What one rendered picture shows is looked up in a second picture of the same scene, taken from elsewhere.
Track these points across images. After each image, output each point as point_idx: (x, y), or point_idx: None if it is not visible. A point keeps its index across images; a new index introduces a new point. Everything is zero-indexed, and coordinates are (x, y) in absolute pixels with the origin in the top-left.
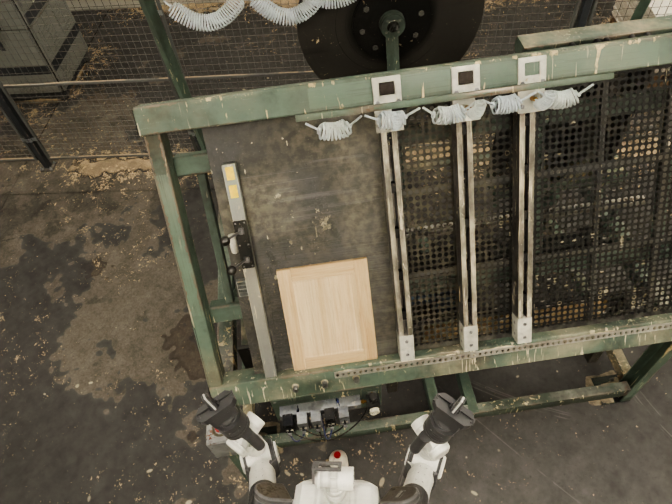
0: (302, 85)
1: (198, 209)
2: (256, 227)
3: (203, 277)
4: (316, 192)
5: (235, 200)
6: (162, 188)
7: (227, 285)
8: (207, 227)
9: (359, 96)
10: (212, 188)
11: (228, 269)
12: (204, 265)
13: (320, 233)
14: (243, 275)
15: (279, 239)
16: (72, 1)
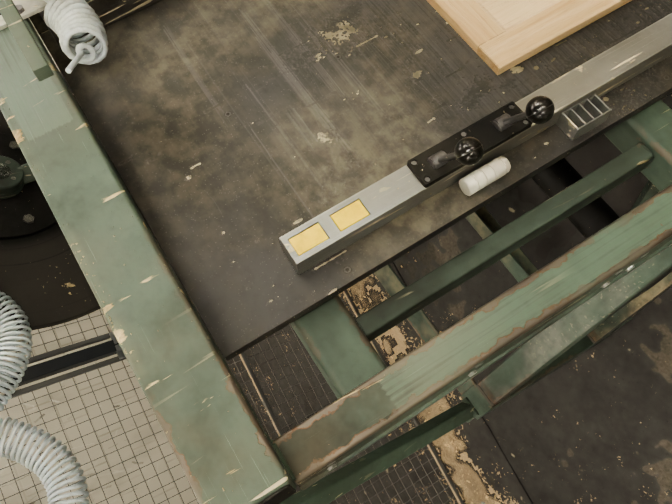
0: (24, 153)
1: (562, 479)
2: (420, 149)
3: (670, 398)
4: (280, 73)
5: (369, 202)
6: (423, 379)
7: (606, 169)
8: (581, 445)
9: (17, 47)
10: (517, 476)
11: (540, 111)
12: (647, 410)
13: (366, 32)
14: (554, 131)
15: (422, 96)
16: None
